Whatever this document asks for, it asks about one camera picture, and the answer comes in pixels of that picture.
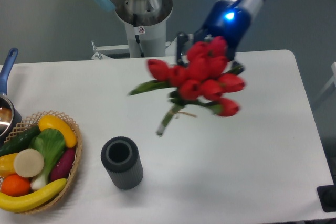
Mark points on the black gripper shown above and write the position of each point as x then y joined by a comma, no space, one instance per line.
227,20

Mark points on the red tulip bouquet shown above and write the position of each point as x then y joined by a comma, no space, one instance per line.
203,81

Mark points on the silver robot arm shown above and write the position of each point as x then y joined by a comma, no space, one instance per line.
145,24

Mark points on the dark grey ribbed vase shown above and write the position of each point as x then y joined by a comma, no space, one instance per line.
121,159

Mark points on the green bok choy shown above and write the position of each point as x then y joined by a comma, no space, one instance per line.
51,144

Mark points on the woven wicker basket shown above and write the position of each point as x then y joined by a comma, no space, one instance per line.
33,120

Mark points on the purple sweet potato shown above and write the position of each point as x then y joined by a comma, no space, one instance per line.
64,165

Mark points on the green cucumber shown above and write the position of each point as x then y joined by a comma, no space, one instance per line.
20,142

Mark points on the beige round disc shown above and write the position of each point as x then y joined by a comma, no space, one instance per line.
28,163

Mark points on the black device at edge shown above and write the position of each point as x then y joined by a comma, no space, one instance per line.
327,197

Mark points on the yellow bell pepper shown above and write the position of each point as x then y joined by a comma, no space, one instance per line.
7,165

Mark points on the orange fruit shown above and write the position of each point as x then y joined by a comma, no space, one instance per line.
15,185

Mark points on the yellow banana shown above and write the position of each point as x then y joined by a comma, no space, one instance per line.
32,200

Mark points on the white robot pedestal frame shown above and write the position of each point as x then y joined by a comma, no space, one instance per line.
142,41

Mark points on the white frame at right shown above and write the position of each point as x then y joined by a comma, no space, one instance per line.
326,90

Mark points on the blue handled saucepan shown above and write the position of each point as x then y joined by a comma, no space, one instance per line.
9,115

